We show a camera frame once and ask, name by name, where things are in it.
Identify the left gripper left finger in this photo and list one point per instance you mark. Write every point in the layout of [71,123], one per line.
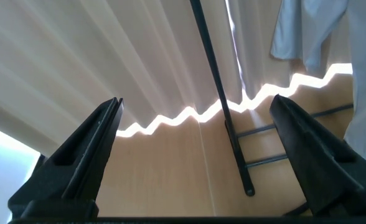
[68,174]

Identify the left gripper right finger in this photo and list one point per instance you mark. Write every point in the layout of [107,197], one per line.
[329,168]

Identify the black clothes rack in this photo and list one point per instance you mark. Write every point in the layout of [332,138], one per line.
[212,62]

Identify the beige curtain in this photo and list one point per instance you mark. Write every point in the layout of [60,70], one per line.
[77,46]

